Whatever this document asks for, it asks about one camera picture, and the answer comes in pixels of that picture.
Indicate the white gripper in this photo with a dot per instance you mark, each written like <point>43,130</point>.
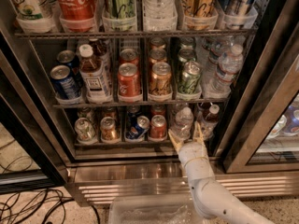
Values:
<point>191,152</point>

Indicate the clear water bottle front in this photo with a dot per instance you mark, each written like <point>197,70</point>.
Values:
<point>183,123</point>

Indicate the clear water bottle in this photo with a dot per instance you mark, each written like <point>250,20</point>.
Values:
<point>174,108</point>
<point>183,123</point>

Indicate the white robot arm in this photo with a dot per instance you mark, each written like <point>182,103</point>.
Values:
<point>210,198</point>

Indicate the tea bottle bottom shelf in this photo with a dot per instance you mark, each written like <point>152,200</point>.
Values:
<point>208,117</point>

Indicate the clear water bottle behind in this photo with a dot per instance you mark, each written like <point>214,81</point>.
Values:
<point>174,108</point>

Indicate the blue pepsi can bottom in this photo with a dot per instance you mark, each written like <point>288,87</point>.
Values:
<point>139,126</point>

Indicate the right glass fridge door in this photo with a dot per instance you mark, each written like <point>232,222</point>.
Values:
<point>250,138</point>

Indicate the glass fridge door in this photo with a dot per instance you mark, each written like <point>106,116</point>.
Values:
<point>28,160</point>
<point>250,138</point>

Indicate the water bottle middle front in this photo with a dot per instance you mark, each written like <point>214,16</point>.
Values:
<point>229,64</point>

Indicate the water bottle middle rear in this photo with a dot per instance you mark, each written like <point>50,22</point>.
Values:
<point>215,45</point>

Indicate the green white can bottom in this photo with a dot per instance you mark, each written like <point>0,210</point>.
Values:
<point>85,131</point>

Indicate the tea bottle middle front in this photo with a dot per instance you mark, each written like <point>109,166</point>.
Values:
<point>93,73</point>

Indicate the steel fridge base grille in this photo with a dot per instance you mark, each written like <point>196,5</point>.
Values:
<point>100,184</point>

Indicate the tea bottle middle rear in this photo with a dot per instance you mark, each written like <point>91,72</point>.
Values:
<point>101,53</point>

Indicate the clear bottle top shelf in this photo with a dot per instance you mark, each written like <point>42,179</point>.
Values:
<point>159,15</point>

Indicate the left glass fridge door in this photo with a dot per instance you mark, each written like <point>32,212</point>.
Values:
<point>28,160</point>

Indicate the coca cola bottle top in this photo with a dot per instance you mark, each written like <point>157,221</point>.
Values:
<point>77,15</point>

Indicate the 7up bottle top shelf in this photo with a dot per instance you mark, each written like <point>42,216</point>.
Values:
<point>33,9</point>

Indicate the red can bottom front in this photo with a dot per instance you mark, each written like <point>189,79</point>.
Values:
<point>157,128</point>

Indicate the green can middle front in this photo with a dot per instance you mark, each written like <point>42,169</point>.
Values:
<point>189,77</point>

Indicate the gold can middle front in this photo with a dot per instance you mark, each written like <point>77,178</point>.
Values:
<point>160,79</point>

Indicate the red coke can front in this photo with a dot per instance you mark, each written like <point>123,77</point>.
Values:
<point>129,80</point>

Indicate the red coke can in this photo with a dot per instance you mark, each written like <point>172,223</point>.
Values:
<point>129,80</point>
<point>129,56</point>

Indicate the orange can bottom front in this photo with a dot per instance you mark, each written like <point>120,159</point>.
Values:
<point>109,131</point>

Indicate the clear plastic bin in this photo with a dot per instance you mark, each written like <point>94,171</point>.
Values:
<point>155,209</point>

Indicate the red coke can rear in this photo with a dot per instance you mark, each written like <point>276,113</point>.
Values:
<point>129,56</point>

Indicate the blue can middle front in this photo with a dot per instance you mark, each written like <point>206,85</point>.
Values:
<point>63,82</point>

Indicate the dark tall can top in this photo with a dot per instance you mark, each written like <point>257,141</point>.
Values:
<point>236,12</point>

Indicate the gold tall can top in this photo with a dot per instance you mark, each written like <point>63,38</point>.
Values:
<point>197,14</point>

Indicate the green tall can top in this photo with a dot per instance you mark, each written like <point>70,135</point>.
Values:
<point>120,15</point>

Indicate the blue can middle rear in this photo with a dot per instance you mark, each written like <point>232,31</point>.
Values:
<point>70,59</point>

